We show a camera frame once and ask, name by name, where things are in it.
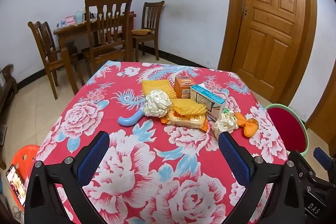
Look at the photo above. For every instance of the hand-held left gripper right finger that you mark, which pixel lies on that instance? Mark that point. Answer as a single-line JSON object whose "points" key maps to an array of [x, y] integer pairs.
{"points": [[233, 158]]}

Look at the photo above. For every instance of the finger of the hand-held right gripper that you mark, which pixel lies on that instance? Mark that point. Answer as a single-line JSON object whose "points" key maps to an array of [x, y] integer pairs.
{"points": [[322, 158], [304, 169]]}

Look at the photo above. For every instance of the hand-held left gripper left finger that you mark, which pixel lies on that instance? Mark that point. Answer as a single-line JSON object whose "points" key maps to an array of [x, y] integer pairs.
{"points": [[93, 158]]}

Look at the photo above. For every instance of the red basin with green rim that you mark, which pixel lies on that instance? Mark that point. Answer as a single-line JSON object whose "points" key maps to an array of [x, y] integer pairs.
{"points": [[286, 129]]}

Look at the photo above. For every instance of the blue plastic piece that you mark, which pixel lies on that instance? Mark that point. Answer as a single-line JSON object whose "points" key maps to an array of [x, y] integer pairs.
{"points": [[128, 121]]}

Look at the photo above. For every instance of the large cream paper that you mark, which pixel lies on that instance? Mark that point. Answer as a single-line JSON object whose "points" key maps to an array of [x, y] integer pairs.
{"points": [[157, 103]]}

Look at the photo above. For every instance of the orange cardboard box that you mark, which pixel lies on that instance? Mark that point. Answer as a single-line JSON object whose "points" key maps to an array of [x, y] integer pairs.
{"points": [[183, 87]]}

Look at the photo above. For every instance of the crumpled orange bag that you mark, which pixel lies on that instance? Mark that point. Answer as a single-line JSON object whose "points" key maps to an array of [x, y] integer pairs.
{"points": [[249, 125]]}

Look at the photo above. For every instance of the small crumpled cream paper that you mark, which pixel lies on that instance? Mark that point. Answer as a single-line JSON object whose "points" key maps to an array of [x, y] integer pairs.
{"points": [[223, 123]]}

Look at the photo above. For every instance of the orange snack packet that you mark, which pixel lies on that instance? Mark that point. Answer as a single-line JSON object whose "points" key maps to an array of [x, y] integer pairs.
{"points": [[183, 121]]}

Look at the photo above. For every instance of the white and teal box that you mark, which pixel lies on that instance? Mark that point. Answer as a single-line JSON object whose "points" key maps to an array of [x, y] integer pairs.
{"points": [[207, 100]]}

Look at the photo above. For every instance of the orange plastic stool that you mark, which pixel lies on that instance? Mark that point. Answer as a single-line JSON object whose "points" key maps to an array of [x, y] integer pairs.
{"points": [[23, 158]]}

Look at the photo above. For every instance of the red floral tablecloth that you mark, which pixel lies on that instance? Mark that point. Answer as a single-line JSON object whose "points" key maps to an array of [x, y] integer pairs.
{"points": [[162, 161]]}

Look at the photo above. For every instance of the yellow foam net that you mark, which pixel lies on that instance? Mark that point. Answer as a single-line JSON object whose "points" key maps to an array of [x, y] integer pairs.
{"points": [[186, 106], [157, 85]]}

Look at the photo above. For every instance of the smartphone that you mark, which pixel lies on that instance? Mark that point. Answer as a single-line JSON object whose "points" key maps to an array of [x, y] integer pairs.
{"points": [[15, 184]]}

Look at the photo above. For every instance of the tall dark wooden chair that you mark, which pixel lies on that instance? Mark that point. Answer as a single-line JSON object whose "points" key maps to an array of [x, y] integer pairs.
{"points": [[105, 52]]}

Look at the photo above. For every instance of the dark wooden furniture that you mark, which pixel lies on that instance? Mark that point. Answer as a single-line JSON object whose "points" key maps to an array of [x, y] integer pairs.
{"points": [[8, 82]]}

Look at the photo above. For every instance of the wooden chair with cushion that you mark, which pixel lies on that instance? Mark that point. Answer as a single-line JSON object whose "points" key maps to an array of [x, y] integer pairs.
{"points": [[144, 39]]}

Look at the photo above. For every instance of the dark wooden dining table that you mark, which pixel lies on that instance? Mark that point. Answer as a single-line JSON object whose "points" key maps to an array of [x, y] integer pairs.
{"points": [[78, 27]]}

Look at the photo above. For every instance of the yellow seat cushion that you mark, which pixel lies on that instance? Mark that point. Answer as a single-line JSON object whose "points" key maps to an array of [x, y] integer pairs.
{"points": [[141, 32]]}

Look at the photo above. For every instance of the pink box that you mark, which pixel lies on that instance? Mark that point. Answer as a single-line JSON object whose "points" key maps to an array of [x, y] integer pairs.
{"points": [[70, 21]]}

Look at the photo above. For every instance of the pale teal jar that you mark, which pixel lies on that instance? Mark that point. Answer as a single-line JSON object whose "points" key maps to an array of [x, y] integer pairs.
{"points": [[79, 17]]}

